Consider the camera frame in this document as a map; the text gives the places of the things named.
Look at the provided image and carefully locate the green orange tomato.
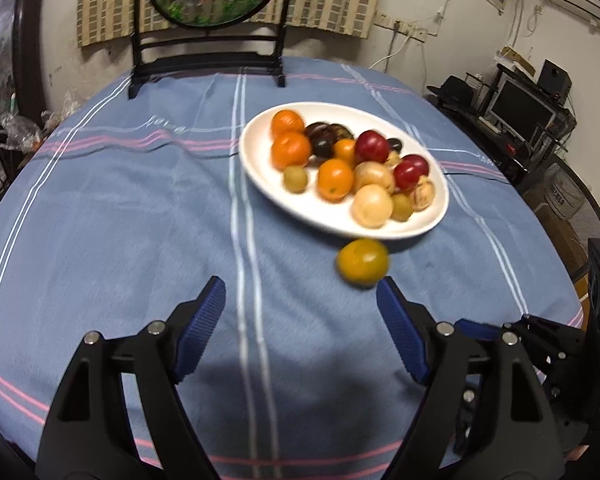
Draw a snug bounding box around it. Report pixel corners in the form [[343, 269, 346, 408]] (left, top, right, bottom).
[[336, 238, 390, 287]]

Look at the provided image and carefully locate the medium striped pepino melon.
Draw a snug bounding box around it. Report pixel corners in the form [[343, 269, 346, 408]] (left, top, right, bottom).
[[410, 176, 437, 212]]

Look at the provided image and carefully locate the red cherry tomato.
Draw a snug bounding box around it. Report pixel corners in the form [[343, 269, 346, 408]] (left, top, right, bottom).
[[393, 160, 422, 192]]

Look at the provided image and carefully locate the tan pepino melon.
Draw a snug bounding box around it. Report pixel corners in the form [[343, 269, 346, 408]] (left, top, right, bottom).
[[352, 162, 396, 194]]

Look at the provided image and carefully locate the orange tangerine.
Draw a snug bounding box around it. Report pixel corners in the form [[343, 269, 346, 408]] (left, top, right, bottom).
[[317, 158, 353, 203]]

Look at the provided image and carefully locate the large red plum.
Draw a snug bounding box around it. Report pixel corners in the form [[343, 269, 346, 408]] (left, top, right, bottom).
[[354, 130, 390, 164]]

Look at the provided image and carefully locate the dark purple small fruit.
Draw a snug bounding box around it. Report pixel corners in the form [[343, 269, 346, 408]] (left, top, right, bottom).
[[311, 134, 335, 159]]

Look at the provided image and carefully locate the dark chestnut fruit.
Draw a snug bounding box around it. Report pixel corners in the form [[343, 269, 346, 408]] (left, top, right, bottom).
[[303, 122, 328, 139]]

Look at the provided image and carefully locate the pale peeled round fruit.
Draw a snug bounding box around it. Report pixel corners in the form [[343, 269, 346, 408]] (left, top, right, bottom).
[[351, 184, 393, 229]]

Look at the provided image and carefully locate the red plum on plate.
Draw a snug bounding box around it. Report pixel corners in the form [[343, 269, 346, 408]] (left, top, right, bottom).
[[402, 154, 429, 177]]

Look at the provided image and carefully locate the white oval plate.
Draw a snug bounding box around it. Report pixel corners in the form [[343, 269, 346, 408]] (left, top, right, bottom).
[[239, 102, 450, 240]]

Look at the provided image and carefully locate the dark small fruit plate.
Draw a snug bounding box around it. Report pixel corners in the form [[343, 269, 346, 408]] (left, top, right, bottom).
[[387, 138, 403, 153]]

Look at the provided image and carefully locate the yellow orange tomato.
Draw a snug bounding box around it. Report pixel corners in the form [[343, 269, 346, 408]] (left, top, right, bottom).
[[332, 139, 356, 168]]

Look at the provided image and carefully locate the orange tangerine plate front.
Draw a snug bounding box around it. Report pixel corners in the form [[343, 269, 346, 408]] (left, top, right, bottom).
[[271, 131, 312, 171]]

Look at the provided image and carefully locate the orange tangerine plate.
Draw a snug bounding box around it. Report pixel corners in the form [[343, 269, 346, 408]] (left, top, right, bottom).
[[270, 110, 306, 139], [271, 131, 312, 171]]

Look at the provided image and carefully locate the dark brown mangosteen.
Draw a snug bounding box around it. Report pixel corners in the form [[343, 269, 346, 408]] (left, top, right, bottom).
[[326, 124, 354, 143]]

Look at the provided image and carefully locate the orange tangerine plate back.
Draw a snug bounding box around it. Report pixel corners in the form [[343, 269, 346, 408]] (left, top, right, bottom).
[[270, 110, 306, 139]]

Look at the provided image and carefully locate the computer monitor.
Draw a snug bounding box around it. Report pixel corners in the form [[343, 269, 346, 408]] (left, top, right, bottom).
[[486, 75, 556, 145]]

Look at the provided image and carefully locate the black hat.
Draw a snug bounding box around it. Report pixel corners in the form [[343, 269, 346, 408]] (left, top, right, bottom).
[[426, 75, 475, 112]]

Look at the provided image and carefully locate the clear plastic bag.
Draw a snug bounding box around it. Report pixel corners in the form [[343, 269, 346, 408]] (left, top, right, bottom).
[[0, 113, 42, 154]]

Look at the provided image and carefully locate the black speaker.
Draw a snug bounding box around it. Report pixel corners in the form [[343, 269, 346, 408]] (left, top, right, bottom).
[[536, 60, 572, 106]]

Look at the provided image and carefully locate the round goldfish screen ornament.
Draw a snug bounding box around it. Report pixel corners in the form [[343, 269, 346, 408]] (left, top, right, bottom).
[[128, 0, 290, 100]]

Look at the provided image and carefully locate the checkered curtain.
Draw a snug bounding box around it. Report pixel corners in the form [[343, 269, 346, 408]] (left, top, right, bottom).
[[76, 0, 378, 48]]

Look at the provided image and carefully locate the dark framed mirror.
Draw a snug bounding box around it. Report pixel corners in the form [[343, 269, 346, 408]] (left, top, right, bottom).
[[0, 0, 47, 125]]

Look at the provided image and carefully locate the white power cable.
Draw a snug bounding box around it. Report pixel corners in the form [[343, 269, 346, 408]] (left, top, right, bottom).
[[368, 22, 422, 73]]

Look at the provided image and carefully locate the wall power strip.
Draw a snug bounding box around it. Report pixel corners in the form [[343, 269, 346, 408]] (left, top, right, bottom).
[[374, 11, 428, 44]]

